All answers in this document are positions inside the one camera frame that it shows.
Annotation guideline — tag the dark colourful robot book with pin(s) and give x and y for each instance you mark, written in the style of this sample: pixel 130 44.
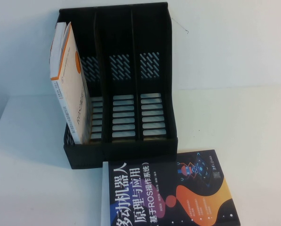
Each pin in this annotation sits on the dark colourful robot book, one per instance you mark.
pixel 154 200

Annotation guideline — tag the white and orange book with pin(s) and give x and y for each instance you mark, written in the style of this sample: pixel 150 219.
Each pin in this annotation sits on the white and orange book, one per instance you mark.
pixel 69 82

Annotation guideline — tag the black three-slot book stand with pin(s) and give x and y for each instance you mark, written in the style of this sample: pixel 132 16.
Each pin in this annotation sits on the black three-slot book stand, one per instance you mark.
pixel 121 30

